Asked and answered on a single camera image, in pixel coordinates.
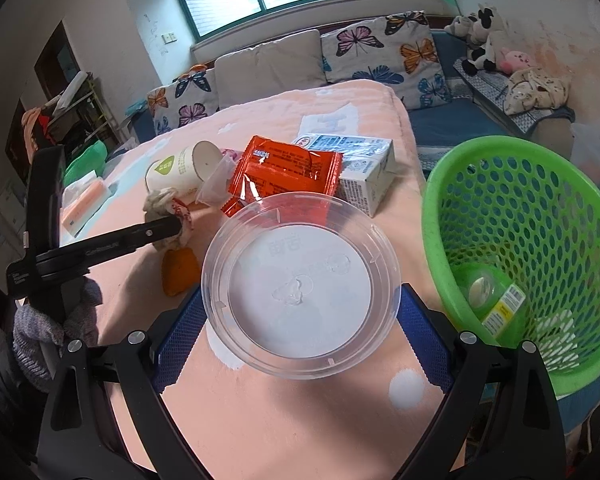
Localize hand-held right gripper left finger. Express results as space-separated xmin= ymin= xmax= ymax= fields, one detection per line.
xmin=36 ymin=287 xmax=211 ymax=480

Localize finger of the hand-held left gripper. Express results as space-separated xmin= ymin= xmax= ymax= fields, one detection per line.
xmin=141 ymin=214 xmax=182 ymax=247

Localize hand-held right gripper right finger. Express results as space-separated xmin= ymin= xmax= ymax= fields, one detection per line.
xmin=395 ymin=282 xmax=567 ymax=480

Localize tissue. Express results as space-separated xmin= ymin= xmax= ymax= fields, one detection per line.
xmin=143 ymin=187 xmax=196 ymax=250

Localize orange peel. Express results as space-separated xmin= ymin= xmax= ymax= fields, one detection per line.
xmin=161 ymin=247 xmax=201 ymax=296

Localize white paper cup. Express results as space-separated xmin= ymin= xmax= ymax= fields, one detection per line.
xmin=146 ymin=141 xmax=226 ymax=196

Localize clear plastic wrapper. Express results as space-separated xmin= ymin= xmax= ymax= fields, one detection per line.
xmin=197 ymin=157 xmax=236 ymax=206

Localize yellow label plastic bottle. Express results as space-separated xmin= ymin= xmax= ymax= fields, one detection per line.
xmin=452 ymin=262 xmax=528 ymax=346

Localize green plastic basket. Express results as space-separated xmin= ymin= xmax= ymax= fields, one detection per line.
xmin=422 ymin=136 xmax=600 ymax=396

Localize clear round plastic lid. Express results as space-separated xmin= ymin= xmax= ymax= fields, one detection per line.
xmin=201 ymin=192 xmax=401 ymax=380

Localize red snack wrapper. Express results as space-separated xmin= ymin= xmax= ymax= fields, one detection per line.
xmin=221 ymin=135 xmax=344 ymax=216

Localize white blue milk carton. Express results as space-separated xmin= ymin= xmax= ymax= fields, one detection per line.
xmin=294 ymin=132 xmax=396 ymax=218

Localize person's left forearm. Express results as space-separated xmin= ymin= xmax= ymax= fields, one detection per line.
xmin=0 ymin=325 xmax=56 ymax=411

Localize person's left hand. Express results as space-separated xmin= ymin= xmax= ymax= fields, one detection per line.
xmin=14 ymin=279 xmax=102 ymax=361

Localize orange tissue pack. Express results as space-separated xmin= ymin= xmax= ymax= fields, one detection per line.
xmin=60 ymin=172 xmax=113 ymax=236

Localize hanging clothes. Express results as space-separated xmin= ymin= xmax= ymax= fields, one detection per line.
xmin=22 ymin=107 xmax=51 ymax=146

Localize metal shelf rack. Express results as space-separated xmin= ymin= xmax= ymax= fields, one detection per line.
xmin=45 ymin=72 xmax=121 ymax=151

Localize butterfly print pillow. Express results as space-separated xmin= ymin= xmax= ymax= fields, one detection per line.
xmin=321 ymin=10 xmax=453 ymax=111
xmin=146 ymin=67 xmax=221 ymax=136

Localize beige cushion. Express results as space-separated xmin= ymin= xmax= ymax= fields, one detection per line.
xmin=214 ymin=29 xmax=328 ymax=111

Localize blue sofa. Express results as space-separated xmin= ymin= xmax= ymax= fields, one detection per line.
xmin=130 ymin=30 xmax=576 ymax=171

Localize clear plastic storage bin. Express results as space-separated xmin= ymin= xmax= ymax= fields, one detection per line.
xmin=570 ymin=122 xmax=600 ymax=201

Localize blue checked cloth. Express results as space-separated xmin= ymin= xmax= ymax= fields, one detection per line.
xmin=452 ymin=57 xmax=576 ymax=133

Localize cream printed garment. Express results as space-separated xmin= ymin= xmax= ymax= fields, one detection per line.
xmin=504 ymin=66 xmax=571 ymax=115

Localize pink plush toy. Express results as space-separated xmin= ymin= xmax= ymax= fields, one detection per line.
xmin=497 ymin=47 xmax=542 ymax=73

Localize grey plush toy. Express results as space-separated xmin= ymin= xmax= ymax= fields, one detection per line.
xmin=444 ymin=14 xmax=476 ymax=41

